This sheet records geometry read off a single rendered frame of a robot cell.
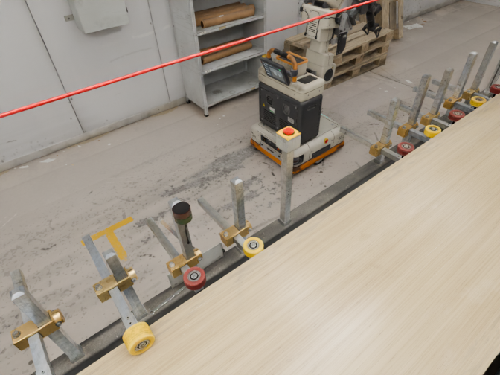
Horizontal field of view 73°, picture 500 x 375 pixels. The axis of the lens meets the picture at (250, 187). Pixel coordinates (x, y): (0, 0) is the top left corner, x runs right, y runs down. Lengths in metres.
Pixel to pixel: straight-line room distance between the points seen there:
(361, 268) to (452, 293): 0.30
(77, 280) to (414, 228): 2.09
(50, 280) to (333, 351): 2.05
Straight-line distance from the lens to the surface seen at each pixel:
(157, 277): 2.42
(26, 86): 3.66
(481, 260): 1.50
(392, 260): 1.36
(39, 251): 2.95
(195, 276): 1.26
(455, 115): 2.29
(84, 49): 3.66
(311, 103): 2.71
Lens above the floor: 1.95
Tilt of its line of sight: 42 degrees down
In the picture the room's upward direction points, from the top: 3 degrees counter-clockwise
